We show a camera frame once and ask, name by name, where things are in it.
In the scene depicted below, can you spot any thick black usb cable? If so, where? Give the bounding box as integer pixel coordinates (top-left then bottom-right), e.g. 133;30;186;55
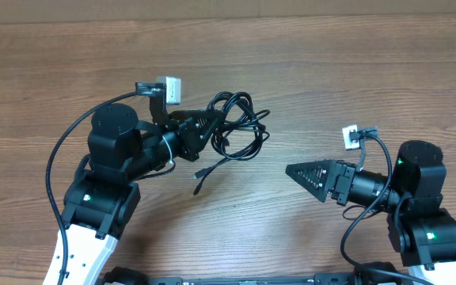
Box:
206;91;272;162

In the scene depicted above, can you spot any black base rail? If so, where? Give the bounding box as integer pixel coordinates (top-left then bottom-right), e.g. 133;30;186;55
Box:
95;266;413;285

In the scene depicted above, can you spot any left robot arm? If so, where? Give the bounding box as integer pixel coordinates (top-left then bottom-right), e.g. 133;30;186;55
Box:
44;103;224;284

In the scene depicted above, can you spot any cardboard back panel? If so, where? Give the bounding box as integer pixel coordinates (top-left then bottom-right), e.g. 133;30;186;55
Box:
0;0;456;24

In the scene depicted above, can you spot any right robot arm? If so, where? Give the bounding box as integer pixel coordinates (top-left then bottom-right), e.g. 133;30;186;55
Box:
285;140;456;284

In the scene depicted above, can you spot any thin black usb cable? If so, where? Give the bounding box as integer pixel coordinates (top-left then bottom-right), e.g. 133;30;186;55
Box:
192;130;233;196

